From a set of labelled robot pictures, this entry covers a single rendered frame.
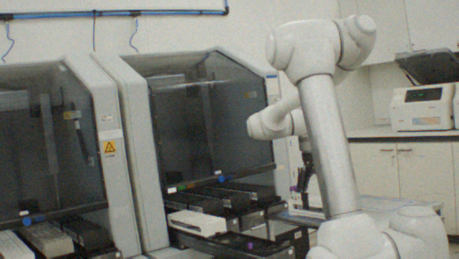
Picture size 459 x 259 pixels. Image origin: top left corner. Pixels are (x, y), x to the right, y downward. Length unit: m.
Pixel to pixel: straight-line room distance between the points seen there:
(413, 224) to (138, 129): 1.14
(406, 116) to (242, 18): 1.53
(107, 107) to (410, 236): 1.20
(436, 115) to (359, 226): 2.61
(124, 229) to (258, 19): 2.38
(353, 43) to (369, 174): 2.91
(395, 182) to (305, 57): 2.85
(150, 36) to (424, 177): 2.35
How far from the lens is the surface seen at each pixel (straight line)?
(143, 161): 1.89
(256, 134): 1.74
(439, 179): 3.77
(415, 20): 4.09
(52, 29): 2.98
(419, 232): 1.21
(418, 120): 3.78
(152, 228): 1.94
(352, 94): 4.52
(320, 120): 1.20
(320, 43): 1.25
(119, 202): 1.86
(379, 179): 4.08
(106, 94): 1.84
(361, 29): 1.29
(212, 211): 2.06
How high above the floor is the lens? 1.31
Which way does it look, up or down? 3 degrees down
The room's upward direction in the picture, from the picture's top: 7 degrees counter-clockwise
